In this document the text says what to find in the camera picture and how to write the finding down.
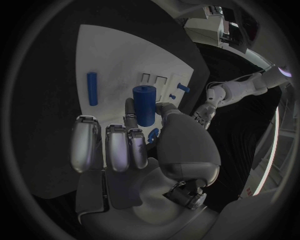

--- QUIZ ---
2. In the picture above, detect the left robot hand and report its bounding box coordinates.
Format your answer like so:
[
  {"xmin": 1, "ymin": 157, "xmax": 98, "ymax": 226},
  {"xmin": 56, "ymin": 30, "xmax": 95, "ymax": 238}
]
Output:
[{"xmin": 191, "ymin": 101, "xmax": 218, "ymax": 131}]

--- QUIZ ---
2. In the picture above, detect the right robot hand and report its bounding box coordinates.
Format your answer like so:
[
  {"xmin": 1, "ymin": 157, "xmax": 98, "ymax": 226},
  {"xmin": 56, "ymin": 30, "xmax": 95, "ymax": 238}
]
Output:
[{"xmin": 69, "ymin": 96, "xmax": 222, "ymax": 240}]

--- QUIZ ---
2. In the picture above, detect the fat blue cylinder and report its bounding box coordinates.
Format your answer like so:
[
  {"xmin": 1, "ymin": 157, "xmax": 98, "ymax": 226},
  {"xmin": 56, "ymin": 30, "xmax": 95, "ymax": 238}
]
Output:
[{"xmin": 131, "ymin": 84, "xmax": 158, "ymax": 128}]

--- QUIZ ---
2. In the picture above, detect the white task board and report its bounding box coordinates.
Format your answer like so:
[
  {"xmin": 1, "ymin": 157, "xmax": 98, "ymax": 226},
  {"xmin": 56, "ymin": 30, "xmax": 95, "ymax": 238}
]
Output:
[{"xmin": 75, "ymin": 24, "xmax": 195, "ymax": 168}]

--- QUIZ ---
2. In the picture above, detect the blue gear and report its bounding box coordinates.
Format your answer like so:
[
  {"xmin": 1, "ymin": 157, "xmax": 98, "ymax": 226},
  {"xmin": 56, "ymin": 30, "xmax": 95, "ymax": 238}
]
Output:
[{"xmin": 146, "ymin": 128, "xmax": 161, "ymax": 144}]

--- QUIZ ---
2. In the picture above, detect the long blue cylinder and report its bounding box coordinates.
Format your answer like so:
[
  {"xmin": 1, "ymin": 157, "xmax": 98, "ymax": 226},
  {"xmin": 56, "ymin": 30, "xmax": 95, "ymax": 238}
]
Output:
[{"xmin": 86, "ymin": 71, "xmax": 99, "ymax": 107}]

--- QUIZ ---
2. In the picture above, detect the white cable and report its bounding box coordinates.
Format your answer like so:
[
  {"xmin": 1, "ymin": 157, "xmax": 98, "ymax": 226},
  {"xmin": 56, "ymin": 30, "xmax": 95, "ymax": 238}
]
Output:
[
  {"xmin": 230, "ymin": 64, "xmax": 276, "ymax": 83},
  {"xmin": 205, "ymin": 80, "xmax": 227, "ymax": 93}
]

